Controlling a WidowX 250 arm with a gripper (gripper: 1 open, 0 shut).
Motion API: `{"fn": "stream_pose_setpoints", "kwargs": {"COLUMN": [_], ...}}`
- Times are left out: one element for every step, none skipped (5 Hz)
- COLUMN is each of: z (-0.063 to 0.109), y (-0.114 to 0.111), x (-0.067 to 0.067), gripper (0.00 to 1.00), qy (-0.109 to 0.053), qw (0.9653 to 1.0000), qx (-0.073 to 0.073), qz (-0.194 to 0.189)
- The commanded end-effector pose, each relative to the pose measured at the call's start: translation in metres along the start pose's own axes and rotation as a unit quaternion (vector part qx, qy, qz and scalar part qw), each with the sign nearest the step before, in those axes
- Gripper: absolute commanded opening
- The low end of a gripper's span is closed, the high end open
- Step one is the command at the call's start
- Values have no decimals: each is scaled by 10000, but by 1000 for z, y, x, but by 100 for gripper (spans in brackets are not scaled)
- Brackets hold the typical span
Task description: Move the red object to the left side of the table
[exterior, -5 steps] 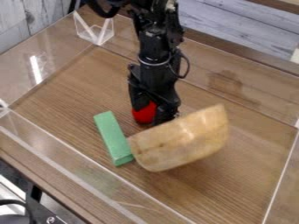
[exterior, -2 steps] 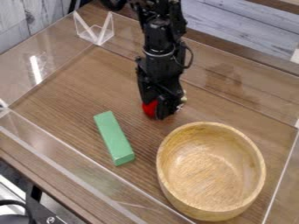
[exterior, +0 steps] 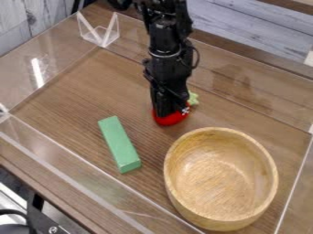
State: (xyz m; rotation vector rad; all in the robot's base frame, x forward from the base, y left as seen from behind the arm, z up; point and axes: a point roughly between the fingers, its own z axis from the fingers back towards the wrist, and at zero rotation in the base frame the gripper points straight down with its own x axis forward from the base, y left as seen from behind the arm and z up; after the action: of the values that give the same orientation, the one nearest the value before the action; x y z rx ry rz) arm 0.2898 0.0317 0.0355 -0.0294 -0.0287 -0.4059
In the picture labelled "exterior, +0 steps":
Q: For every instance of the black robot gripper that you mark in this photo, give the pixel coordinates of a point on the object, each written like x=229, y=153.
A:
x=167, y=72

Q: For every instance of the red plush strawberry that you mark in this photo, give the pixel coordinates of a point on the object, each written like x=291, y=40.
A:
x=176, y=116

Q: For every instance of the round wooden bowl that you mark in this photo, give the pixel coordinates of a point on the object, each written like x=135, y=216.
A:
x=221, y=178

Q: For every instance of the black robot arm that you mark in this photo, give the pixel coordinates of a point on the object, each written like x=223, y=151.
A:
x=167, y=23

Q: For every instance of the green rectangular block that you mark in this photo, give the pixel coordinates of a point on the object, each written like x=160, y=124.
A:
x=119, y=144

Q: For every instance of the clear acrylic enclosure wall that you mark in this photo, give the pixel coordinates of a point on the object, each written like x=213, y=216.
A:
x=100, y=203

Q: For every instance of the black table leg bracket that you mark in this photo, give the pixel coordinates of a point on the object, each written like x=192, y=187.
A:
x=39, y=222

